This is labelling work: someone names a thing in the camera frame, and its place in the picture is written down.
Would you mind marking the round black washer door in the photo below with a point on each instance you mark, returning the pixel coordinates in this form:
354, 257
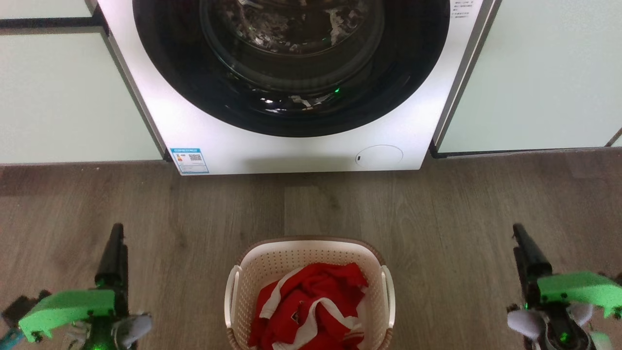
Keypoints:
184, 73

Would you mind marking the blue energy label sticker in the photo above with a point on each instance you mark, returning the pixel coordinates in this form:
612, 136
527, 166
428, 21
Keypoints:
190, 161

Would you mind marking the cream perforated laundry basket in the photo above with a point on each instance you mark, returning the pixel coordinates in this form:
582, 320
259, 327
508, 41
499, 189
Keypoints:
272, 262

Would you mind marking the red and white garment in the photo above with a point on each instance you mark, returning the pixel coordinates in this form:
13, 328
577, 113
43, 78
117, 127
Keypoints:
311, 301

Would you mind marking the white front-loading washing machine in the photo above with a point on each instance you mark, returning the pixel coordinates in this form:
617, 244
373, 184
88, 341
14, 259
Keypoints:
296, 153

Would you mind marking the small printed text sticker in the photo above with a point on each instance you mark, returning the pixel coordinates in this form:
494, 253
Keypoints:
461, 8

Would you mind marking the pale green cabinet panel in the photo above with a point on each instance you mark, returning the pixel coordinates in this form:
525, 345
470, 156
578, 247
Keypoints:
43, 8
544, 78
63, 97

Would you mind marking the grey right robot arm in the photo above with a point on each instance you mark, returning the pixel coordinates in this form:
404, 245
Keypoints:
527, 323

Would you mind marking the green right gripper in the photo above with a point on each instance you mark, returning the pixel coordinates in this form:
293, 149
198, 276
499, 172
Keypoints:
578, 289

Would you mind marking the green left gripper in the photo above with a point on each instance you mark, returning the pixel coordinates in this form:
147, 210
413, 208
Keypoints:
68, 307

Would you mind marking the round white filter cover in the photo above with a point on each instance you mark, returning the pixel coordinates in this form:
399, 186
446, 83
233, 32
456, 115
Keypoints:
381, 156

